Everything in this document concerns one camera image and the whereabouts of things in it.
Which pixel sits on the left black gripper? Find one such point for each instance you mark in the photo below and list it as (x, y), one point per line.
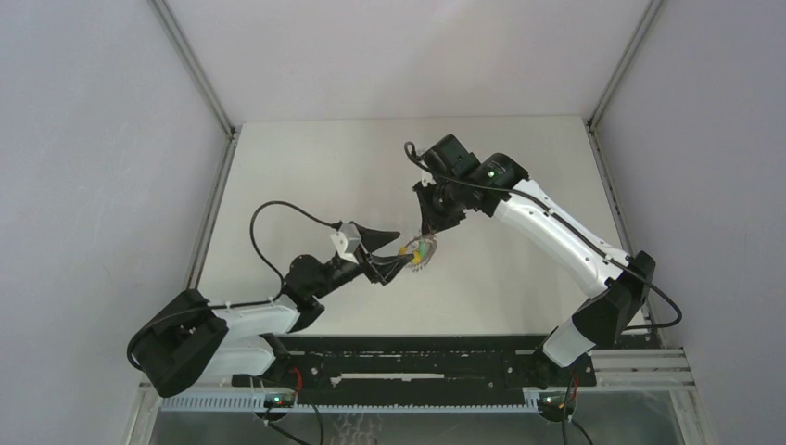
(381, 269)

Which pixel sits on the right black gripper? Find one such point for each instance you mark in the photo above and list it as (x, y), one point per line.
(431, 222)

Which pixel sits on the key with green tag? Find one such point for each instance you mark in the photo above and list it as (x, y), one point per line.
(418, 253)

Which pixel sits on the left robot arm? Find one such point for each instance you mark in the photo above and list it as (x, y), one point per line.
(193, 339)

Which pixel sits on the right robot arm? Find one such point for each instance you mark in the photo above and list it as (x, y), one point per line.
(615, 283)

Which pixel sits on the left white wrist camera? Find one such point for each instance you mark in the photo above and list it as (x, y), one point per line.
(346, 240)

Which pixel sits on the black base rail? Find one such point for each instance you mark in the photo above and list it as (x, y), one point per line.
(431, 372)

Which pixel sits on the right aluminium frame post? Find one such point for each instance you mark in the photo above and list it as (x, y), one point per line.
(635, 43)

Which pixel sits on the aluminium frame post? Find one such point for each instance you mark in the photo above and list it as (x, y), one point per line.
(179, 41)
(635, 43)

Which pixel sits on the left aluminium frame post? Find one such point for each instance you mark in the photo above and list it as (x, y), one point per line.
(179, 41)

